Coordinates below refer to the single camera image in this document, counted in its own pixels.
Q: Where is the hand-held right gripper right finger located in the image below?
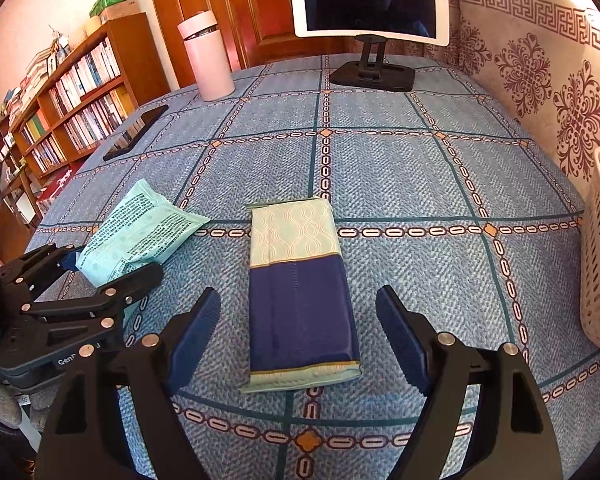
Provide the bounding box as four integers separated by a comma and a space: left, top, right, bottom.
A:
375, 285, 564, 480

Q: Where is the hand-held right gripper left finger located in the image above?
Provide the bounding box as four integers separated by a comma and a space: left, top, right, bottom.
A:
34, 287, 222, 480

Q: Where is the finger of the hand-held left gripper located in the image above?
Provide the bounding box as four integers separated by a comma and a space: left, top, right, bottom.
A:
22, 263, 165, 322
0, 243, 90, 293

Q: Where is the mint green packet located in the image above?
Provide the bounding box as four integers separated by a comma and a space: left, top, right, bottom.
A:
75, 178, 212, 289

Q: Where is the blue and mint packet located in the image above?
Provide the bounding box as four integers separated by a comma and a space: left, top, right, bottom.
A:
240, 197, 364, 395

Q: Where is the black smartphone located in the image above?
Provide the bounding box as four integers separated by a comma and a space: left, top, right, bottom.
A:
103, 104, 169, 162

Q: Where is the short row of books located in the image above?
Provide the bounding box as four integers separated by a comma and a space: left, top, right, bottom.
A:
62, 87, 136, 154

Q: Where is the blue checkered tablecloth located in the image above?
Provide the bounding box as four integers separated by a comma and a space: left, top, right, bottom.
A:
25, 52, 600, 480

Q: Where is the pile of loose books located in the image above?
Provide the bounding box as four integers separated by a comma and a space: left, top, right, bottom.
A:
2, 42, 72, 111

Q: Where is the long row of books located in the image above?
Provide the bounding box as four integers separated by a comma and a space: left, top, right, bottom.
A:
47, 37, 123, 116

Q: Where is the wooden bookshelf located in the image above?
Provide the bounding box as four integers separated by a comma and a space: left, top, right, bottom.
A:
0, 12, 153, 213

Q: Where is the pink thermos bottle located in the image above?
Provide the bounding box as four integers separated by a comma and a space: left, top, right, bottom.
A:
176, 9, 236, 102

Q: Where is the plain brown cardboard box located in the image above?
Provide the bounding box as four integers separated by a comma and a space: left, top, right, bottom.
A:
100, 2, 142, 24

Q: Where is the black tablet stand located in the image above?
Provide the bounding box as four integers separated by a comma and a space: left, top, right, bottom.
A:
329, 33, 416, 93

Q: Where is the green cardboard box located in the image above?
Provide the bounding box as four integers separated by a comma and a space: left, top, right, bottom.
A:
89, 0, 137, 17

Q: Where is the brown wooden door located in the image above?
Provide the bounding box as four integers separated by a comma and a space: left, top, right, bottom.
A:
144, 0, 458, 74

